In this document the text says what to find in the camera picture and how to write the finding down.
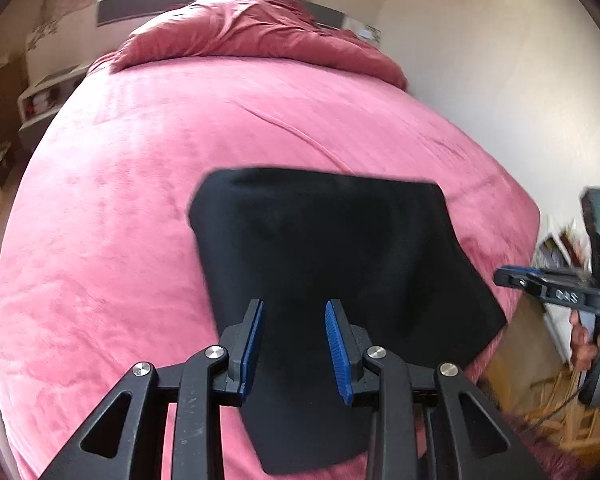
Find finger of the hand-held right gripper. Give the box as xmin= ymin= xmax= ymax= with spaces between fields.
xmin=494 ymin=266 xmax=549 ymax=295

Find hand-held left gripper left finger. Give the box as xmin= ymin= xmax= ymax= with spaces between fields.
xmin=39 ymin=299 xmax=266 ymax=480

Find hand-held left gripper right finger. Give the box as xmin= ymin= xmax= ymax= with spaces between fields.
xmin=325 ymin=299 xmax=548 ymax=480

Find black pants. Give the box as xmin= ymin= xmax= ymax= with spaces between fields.
xmin=187 ymin=166 xmax=509 ymax=476

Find person's right hand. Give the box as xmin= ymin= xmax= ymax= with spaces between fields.
xmin=569 ymin=309 xmax=600 ymax=366

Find wooden folding rack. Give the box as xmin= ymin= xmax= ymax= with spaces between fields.
xmin=524 ymin=364 xmax=600 ymax=457

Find pink bed sheet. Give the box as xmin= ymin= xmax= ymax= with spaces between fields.
xmin=0 ymin=57 xmax=541 ymax=480

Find red duvet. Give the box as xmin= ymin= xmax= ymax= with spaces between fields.
xmin=115 ymin=0 xmax=409 ymax=92

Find white shelf unit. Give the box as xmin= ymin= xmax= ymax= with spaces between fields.
xmin=17 ymin=64 xmax=89 ymax=137

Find wooden cabinet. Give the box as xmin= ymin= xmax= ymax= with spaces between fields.
xmin=0 ymin=57 xmax=28 ymax=186

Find dark headboard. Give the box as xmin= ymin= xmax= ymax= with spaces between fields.
xmin=96 ymin=0 xmax=347 ymax=30

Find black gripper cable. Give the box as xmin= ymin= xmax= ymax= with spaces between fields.
xmin=527 ymin=355 xmax=600 ymax=431

